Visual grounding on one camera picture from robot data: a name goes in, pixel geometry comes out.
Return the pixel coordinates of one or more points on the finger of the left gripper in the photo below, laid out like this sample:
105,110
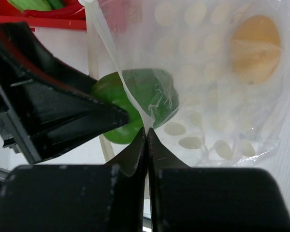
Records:
46,106

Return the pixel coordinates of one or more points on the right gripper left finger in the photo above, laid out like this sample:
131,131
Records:
77,198

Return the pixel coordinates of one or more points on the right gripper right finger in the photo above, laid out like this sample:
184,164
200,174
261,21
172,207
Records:
186,199

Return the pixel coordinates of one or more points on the green bell pepper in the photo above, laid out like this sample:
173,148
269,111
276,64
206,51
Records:
154,91

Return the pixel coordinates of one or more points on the clear zip top bag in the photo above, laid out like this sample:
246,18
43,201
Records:
220,120

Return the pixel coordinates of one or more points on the yellow lemon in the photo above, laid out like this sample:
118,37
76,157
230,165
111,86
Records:
255,49

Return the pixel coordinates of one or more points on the light green gourd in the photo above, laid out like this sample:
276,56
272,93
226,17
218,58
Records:
39,5

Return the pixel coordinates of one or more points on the red chili pepper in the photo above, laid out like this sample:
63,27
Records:
73,11

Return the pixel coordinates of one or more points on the red plastic tray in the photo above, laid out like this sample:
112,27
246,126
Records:
9,14

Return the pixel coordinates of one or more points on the small dark green cucumber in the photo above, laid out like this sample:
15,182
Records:
56,4

